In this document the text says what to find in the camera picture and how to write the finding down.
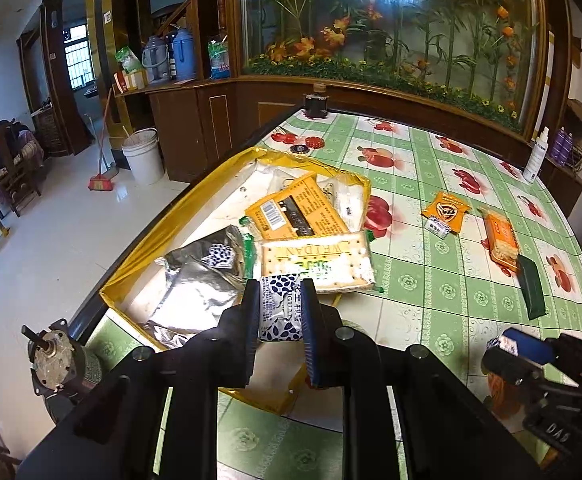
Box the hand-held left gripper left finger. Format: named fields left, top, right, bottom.
left=16, top=277, right=264, bottom=480

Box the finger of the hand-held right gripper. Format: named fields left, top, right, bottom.
left=483, top=346, right=582, bottom=397
left=503, top=327, right=559, bottom=366

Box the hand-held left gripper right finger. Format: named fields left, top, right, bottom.
left=300, top=277, right=536, bottom=480

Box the blue white patterned candy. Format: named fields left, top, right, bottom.
left=258, top=272, right=304, bottom=343
left=205, top=242, right=238, bottom=269
left=488, top=335, right=519, bottom=358
left=426, top=217, right=454, bottom=238

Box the silver foil snack packet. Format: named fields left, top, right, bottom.
left=146, top=225, right=246, bottom=333
left=143, top=320, right=196, bottom=353

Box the yellow label cracker packet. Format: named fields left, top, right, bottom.
left=253, top=230, right=376, bottom=293

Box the yellow-rimmed white box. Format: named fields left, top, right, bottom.
left=100, top=146, right=372, bottom=416

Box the cream calligraphy snack packet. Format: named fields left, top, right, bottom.
left=316, top=172, right=372, bottom=233

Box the green-edged cracker packet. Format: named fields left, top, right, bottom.
left=238, top=215, right=262, bottom=281

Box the dark green snack packet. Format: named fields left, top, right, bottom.
left=515, top=254, right=546, bottom=321

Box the orange cracker packet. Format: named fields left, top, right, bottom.
left=481, top=209, right=522, bottom=268

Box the orange emblem snack packet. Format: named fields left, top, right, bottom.
left=421, top=191, right=472, bottom=233

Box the white plastic bucket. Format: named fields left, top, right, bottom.
left=121, top=129, right=166, bottom=187

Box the white spray bottle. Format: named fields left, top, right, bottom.
left=522, top=126, right=550, bottom=184

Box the wooden cabinet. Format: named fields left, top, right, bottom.
left=113, top=75, right=582, bottom=201

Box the red broom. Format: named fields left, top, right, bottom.
left=88, top=87, right=119, bottom=193

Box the grey electric motor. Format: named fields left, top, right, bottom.
left=21, top=317, right=104, bottom=423

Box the dark jar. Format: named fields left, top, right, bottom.
left=303, top=91, right=330, bottom=120

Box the cream red carton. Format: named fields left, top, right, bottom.
left=113, top=70, right=149, bottom=95

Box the blue thermos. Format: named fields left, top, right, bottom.
left=168, top=27, right=196, bottom=82

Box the clear plastic jug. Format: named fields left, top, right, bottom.
left=142, top=35, right=170, bottom=83

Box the wicker basket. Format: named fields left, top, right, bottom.
left=33, top=102, right=66, bottom=156

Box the green white bag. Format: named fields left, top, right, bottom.
left=116, top=46, right=144, bottom=75

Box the flower mural glass panel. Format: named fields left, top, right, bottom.
left=231, top=0, right=546, bottom=136

